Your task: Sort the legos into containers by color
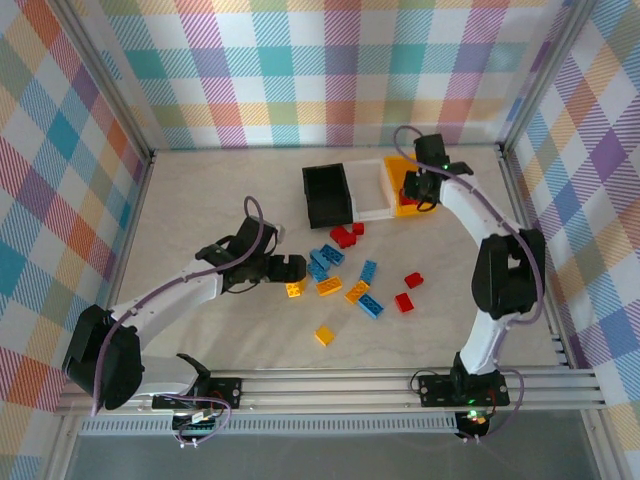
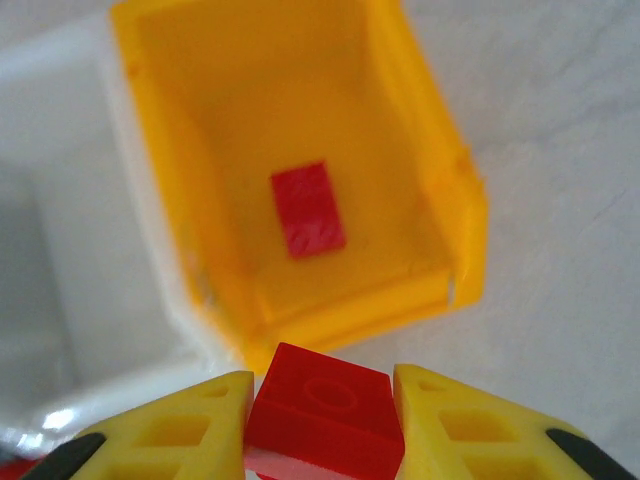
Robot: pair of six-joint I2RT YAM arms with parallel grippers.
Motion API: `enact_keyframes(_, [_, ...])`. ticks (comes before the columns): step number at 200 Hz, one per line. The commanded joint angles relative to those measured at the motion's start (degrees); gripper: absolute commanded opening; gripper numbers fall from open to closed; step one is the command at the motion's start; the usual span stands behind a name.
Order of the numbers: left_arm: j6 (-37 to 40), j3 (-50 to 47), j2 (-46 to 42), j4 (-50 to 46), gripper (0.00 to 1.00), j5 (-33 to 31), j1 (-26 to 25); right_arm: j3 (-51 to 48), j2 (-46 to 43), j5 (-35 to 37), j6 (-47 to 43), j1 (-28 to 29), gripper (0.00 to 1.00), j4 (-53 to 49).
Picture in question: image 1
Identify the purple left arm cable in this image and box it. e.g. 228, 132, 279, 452
89, 195, 267, 419

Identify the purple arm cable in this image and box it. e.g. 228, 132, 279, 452
393, 125, 547, 364
89, 195, 267, 419

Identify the red curved lego brick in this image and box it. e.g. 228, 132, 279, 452
329, 225, 359, 250

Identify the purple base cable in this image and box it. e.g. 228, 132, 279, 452
172, 394, 234, 450
462, 372, 525, 445

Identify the aluminium side rail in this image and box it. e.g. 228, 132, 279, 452
497, 144, 572, 370
102, 149, 157, 321

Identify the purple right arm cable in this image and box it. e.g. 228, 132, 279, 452
393, 125, 547, 364

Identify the yellow plastic bin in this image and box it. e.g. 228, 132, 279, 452
383, 154, 440, 219

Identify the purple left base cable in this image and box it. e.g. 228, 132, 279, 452
172, 394, 234, 450

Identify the aluminium corner post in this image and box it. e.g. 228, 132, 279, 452
498, 0, 604, 156
49, 0, 157, 164

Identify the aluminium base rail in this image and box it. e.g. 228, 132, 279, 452
53, 367, 607, 415

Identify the black plastic bin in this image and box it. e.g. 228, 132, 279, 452
301, 162, 357, 230

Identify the white plastic bin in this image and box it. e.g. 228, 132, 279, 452
343, 158, 394, 224

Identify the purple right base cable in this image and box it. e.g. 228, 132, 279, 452
462, 372, 525, 445

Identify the grey slotted cable duct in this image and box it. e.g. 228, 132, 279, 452
78, 417, 460, 437

